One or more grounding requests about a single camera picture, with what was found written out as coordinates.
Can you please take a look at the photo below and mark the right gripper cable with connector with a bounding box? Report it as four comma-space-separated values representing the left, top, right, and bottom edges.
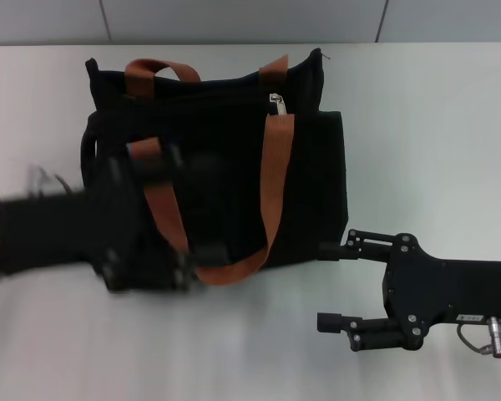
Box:
457, 316, 501, 359

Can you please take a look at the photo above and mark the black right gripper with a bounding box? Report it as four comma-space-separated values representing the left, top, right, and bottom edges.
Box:
315, 227, 501, 353

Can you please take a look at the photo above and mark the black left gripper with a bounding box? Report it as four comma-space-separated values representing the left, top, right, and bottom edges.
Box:
0, 139, 227, 297

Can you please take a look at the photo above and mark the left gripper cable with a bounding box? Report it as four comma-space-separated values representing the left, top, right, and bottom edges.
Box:
24, 164, 84, 198

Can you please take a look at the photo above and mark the black bag with brown handles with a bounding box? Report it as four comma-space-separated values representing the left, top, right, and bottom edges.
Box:
79, 48, 351, 288

